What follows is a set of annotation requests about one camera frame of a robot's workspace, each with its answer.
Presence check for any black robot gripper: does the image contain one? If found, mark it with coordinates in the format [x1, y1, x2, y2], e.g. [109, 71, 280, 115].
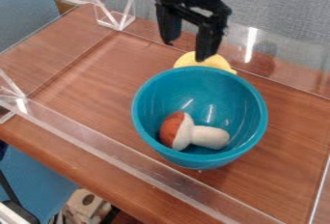
[155, 0, 233, 62]

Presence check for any plush mushroom with orange cap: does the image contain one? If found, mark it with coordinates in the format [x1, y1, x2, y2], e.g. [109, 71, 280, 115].
[161, 111, 230, 151]

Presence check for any clear acrylic back barrier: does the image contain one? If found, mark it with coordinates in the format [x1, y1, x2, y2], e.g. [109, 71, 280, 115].
[125, 18, 330, 100]

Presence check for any clear acrylic front barrier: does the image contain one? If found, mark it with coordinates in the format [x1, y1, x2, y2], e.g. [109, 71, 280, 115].
[0, 70, 284, 224]

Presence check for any blue plastic bowl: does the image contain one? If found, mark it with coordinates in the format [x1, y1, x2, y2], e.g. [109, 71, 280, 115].
[131, 67, 269, 170]

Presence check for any clear acrylic barrier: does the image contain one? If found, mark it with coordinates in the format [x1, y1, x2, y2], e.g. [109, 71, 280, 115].
[0, 70, 284, 224]
[125, 18, 330, 100]

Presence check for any beige block with hole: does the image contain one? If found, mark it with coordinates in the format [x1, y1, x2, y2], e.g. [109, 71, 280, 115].
[63, 189, 113, 224]

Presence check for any yellow plush banana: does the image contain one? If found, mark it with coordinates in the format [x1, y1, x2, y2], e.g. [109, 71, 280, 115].
[173, 51, 238, 74]

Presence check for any clear acrylic corner bracket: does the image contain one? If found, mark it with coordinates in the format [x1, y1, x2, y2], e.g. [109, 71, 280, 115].
[67, 0, 137, 31]

